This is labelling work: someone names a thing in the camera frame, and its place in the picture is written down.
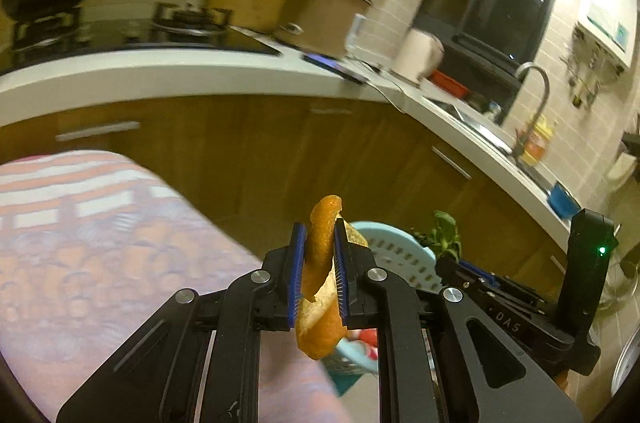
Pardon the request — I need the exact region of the chrome kitchen faucet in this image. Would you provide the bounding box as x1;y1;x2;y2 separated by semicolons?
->
510;60;552;162

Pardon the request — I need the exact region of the light blue plastic basket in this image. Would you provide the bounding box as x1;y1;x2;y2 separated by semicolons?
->
323;219;442;396

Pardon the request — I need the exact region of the blue sponge dish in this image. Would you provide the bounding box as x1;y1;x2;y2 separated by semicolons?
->
547;180;582;221

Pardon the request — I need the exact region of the yellow dish soap bottle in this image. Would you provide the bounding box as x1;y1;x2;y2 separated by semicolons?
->
520;114;558;166

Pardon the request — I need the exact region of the patterned pink tablecloth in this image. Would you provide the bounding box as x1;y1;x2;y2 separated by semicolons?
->
1;151;259;420

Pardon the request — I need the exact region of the red tray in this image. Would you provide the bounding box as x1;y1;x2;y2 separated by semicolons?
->
428;70;470;99

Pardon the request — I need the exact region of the white electric kettle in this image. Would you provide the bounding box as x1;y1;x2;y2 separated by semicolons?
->
390;28;445;85

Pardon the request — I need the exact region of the smartphone on counter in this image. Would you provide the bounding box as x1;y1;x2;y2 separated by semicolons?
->
302;54;368;85

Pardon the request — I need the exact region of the white water heater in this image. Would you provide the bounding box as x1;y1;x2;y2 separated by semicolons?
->
577;0;638;71

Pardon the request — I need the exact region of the brown rice cooker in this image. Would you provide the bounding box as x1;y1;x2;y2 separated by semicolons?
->
272;0;372;59

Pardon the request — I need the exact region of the black gas stove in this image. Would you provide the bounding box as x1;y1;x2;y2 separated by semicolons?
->
1;3;280;74

